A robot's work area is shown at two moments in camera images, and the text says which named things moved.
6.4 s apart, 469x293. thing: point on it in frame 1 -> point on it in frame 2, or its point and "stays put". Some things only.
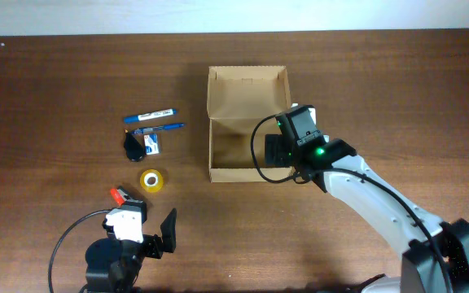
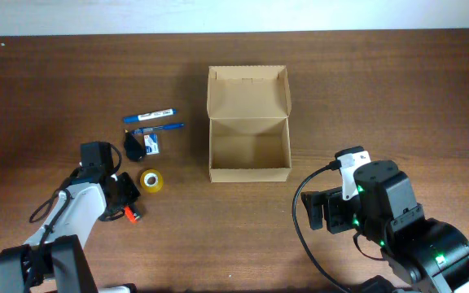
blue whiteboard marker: [132, 119] stays put
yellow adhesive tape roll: [151, 180] stays put
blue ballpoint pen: [164, 126] stays put
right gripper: [278, 150] -> [322, 209]
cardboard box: [238, 98] stays put
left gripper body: [153, 245] -> [124, 191]
